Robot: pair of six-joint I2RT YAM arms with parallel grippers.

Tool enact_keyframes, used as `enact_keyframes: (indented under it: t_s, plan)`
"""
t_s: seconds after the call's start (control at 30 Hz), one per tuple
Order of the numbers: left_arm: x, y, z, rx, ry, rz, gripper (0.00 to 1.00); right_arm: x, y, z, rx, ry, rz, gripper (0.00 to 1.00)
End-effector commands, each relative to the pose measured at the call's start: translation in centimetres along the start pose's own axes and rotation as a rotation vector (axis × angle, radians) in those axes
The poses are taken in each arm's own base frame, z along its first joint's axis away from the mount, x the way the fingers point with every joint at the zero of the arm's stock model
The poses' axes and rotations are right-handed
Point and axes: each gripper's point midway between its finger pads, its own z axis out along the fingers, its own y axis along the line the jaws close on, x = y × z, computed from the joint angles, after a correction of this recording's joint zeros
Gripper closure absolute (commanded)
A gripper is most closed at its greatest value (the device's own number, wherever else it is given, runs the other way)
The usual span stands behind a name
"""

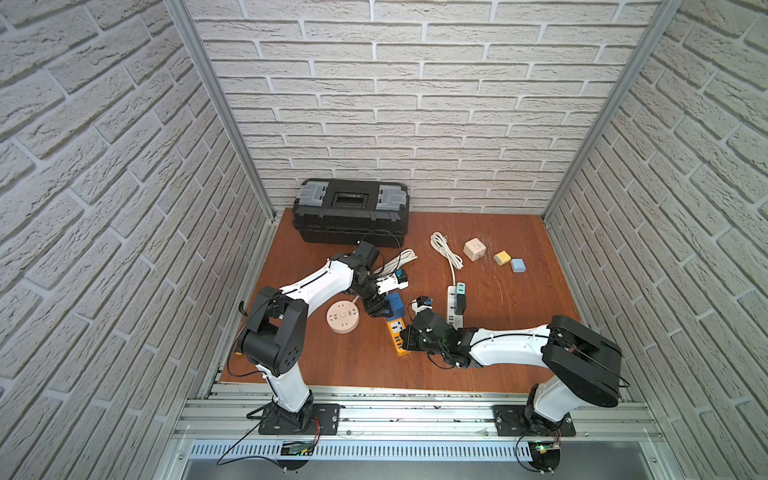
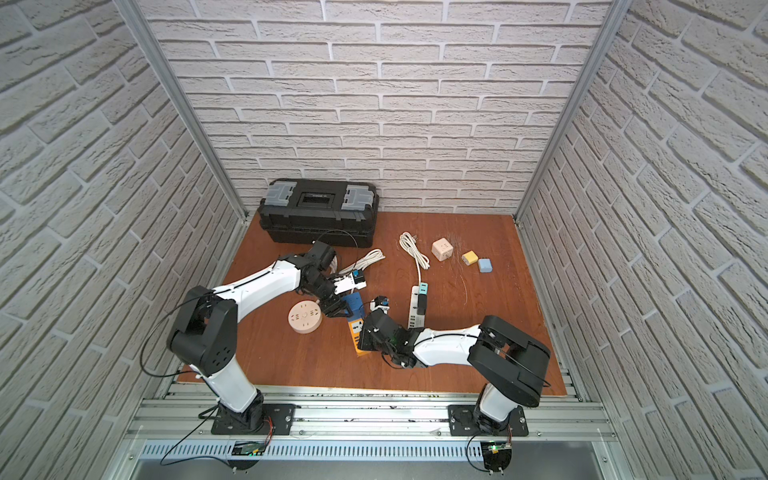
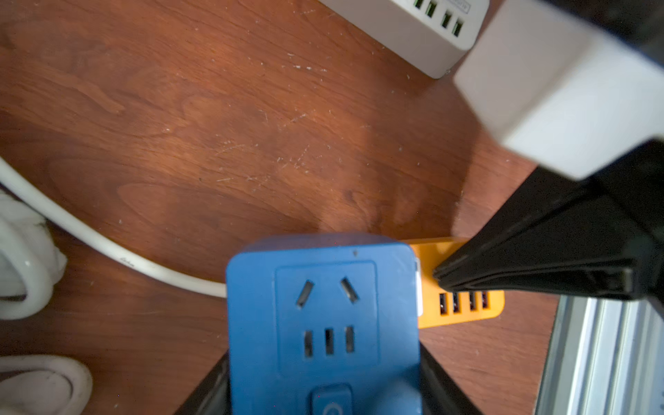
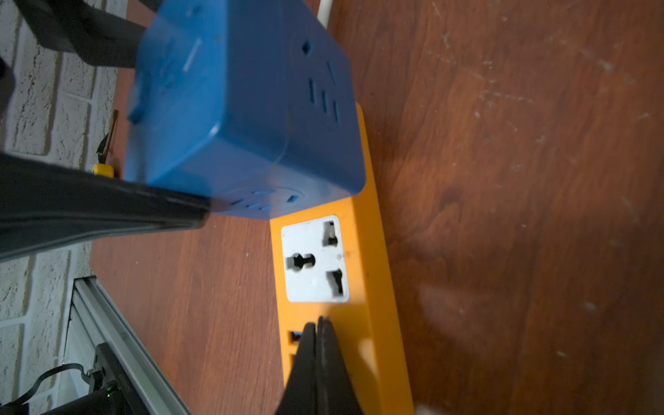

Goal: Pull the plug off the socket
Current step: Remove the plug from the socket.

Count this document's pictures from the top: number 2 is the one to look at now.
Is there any orange power strip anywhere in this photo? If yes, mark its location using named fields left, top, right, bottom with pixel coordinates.
left=348, top=318, right=370, bottom=357

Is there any round pink power socket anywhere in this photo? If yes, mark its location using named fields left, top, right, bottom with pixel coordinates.
left=288, top=300, right=323, bottom=335

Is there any white power strip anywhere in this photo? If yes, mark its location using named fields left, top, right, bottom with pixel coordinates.
left=408, top=285, right=423, bottom=329

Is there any yellow charger plug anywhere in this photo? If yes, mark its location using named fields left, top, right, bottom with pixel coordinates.
left=461, top=251, right=479, bottom=266

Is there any light blue charger plug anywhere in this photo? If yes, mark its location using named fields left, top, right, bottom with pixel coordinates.
left=477, top=258, right=493, bottom=273

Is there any dark blue adapter plug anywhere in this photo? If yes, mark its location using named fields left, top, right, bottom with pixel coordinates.
left=345, top=292, right=365, bottom=320

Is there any black plug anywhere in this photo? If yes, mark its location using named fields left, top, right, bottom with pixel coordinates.
left=416, top=294, right=427, bottom=316

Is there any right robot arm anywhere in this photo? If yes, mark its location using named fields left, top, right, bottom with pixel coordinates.
left=358, top=310, right=551, bottom=434

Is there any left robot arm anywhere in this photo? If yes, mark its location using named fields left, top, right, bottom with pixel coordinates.
left=167, top=242, right=365, bottom=416

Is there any black plastic toolbox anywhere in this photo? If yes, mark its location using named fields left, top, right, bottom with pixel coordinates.
left=257, top=178, right=379, bottom=248

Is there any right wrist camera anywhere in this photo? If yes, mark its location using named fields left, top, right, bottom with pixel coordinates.
left=369, top=295, right=390, bottom=314

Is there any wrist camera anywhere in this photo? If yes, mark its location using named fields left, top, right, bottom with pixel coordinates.
left=333, top=269, right=367, bottom=295
left=369, top=295, right=390, bottom=314

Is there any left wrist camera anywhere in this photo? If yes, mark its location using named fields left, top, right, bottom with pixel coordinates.
left=333, top=269, right=367, bottom=295

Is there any orange strip white cable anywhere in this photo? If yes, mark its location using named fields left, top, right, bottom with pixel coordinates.
left=337, top=248, right=386, bottom=278

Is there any aluminium rail frame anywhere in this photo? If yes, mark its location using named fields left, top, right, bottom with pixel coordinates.
left=105, top=383, right=630, bottom=479

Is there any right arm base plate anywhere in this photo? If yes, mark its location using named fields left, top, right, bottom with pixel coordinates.
left=447, top=404, right=529, bottom=438

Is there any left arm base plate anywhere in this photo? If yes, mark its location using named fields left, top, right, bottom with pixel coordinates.
left=211, top=403, right=296, bottom=436

